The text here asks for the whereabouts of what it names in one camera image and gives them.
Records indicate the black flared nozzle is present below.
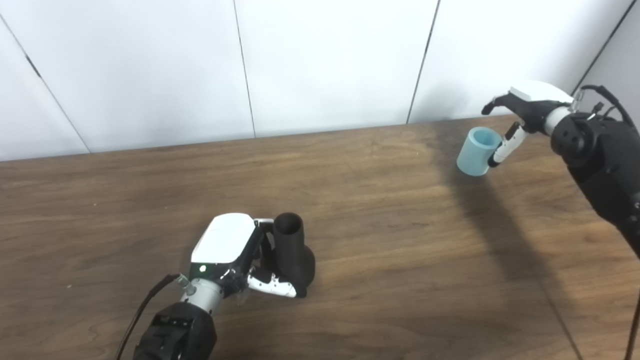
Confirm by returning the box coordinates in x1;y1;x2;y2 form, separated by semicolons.
272;212;317;297

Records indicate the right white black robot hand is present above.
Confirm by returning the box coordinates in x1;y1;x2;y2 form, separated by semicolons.
481;80;576;169

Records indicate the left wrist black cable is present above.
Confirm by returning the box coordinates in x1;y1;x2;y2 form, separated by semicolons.
114;272;195;360

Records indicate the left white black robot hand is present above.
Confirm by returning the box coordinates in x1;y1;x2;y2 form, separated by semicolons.
189;212;309;301

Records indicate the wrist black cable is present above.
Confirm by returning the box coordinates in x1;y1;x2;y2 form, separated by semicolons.
114;272;195;360
571;83;640;360

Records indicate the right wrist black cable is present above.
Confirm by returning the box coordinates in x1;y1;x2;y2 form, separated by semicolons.
571;83;640;360

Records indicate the light-blue hose piece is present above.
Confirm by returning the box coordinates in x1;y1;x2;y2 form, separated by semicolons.
455;126;504;177

